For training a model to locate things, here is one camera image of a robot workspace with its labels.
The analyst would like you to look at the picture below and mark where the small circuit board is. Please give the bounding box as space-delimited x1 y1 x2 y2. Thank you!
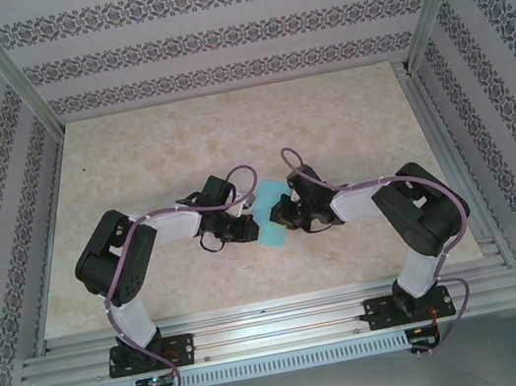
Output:
134 372 178 386
406 324 440 350

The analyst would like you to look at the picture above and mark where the black left gripper cable loop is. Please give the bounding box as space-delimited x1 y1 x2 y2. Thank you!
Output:
196 228 229 257

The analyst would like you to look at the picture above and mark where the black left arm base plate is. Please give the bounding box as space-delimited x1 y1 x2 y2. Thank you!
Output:
104 331 200 380

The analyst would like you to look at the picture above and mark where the aluminium side rail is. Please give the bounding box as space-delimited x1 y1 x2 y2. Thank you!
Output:
392 48 516 282

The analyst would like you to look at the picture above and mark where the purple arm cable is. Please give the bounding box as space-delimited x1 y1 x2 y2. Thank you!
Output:
278 116 495 377
84 161 296 386

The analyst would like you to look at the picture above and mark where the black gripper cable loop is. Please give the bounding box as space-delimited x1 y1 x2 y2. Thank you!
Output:
300 216 344 239
196 228 229 257

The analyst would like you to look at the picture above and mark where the light blue paper sheet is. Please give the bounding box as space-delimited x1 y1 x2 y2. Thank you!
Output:
245 175 301 254

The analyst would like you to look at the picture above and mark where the slotted grey cable duct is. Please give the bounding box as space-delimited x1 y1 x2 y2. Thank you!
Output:
85 329 412 386

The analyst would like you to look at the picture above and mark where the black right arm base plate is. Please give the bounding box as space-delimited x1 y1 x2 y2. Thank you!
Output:
362 283 461 334

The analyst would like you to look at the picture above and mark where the black right gripper cable loop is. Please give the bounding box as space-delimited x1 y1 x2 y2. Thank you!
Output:
300 216 344 239

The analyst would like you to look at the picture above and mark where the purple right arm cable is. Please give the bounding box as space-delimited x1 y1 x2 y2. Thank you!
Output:
278 116 495 377

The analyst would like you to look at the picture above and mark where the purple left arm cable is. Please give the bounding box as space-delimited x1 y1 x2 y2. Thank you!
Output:
84 161 296 386

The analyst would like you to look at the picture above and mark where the long aluminium mounting rail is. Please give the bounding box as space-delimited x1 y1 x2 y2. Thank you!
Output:
12 255 516 386

